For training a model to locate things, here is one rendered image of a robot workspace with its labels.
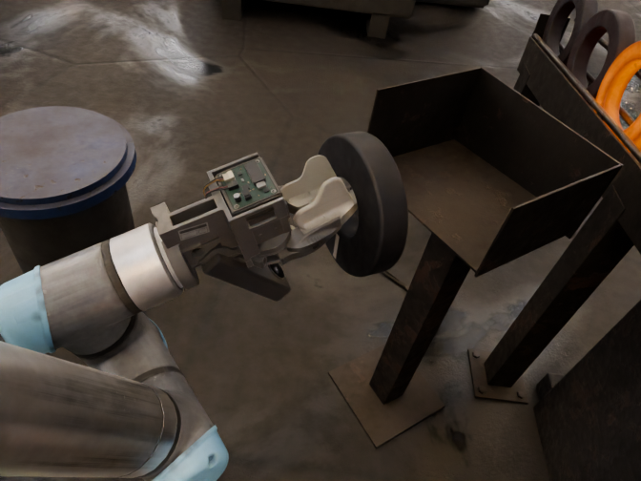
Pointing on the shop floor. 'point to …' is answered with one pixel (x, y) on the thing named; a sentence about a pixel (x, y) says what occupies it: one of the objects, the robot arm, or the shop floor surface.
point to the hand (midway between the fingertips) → (359, 191)
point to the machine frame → (595, 410)
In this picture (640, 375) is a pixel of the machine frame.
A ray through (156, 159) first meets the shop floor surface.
